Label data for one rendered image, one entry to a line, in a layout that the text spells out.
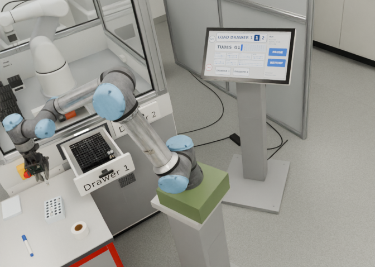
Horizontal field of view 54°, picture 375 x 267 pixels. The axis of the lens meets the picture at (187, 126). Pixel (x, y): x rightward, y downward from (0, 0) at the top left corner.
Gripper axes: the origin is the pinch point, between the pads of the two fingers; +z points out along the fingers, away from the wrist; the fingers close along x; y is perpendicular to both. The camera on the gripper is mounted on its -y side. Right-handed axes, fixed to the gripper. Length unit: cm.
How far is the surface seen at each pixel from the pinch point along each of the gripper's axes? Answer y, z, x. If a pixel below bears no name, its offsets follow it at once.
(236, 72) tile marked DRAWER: -31, -3, 113
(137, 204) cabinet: -35, 75, 35
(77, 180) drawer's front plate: 3.7, 5.0, 13.5
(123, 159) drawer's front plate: -0.7, 5.8, 36.0
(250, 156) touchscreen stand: -35, 69, 120
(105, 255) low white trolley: 29.1, 31.5, 15.0
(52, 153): -28.3, 8.9, 1.8
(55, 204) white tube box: 0.2, 18.1, -1.5
